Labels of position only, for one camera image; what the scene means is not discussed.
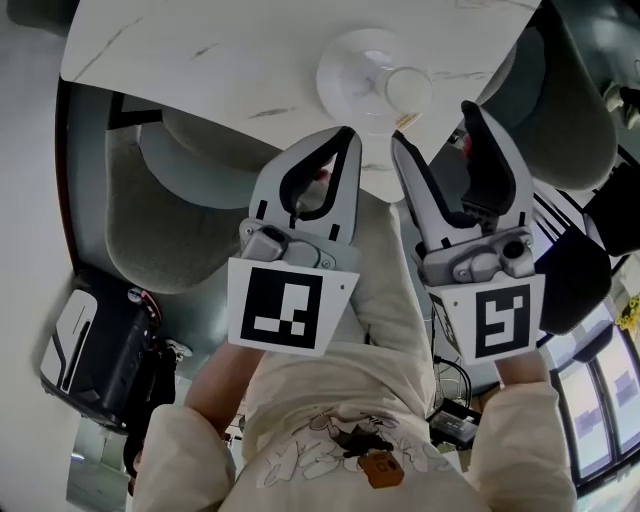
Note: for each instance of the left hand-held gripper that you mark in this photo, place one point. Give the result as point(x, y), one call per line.
point(280, 310)

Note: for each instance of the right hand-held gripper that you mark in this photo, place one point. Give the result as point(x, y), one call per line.
point(500, 320)

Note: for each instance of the white saucer plate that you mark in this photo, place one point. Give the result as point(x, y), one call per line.
point(345, 80)

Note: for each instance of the white cup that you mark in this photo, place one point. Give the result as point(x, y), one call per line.
point(409, 92)

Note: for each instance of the person's right forearm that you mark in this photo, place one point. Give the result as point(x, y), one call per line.
point(522, 375)

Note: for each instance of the person's left forearm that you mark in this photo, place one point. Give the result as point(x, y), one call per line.
point(220, 390)

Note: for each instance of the person's cream trouser leg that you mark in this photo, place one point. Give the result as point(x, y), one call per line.
point(390, 300)

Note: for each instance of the dark dining chair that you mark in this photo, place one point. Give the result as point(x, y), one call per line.
point(575, 285)
point(615, 210)

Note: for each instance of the white marble square table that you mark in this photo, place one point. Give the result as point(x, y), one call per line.
point(200, 60)

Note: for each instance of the black waist battery pack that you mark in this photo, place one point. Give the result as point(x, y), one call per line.
point(455, 425)

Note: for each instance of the black equipment case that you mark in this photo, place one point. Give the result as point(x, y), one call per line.
point(120, 360)

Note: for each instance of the person's cream printed shirt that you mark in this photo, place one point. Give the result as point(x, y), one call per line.
point(320, 460)

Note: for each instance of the white and black device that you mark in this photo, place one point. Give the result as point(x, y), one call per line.
point(67, 340)

